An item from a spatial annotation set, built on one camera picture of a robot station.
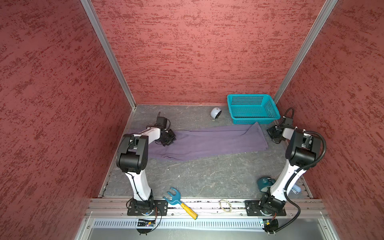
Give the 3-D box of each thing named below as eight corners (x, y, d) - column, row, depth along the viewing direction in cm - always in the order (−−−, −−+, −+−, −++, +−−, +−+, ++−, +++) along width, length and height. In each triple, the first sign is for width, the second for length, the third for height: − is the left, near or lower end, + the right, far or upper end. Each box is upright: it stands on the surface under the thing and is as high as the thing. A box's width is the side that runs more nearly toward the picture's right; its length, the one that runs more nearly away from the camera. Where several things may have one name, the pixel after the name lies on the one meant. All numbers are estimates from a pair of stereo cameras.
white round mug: (214, 122, 113) (215, 114, 105) (208, 118, 115) (209, 109, 108) (219, 117, 116) (221, 109, 108) (214, 113, 118) (215, 105, 111)
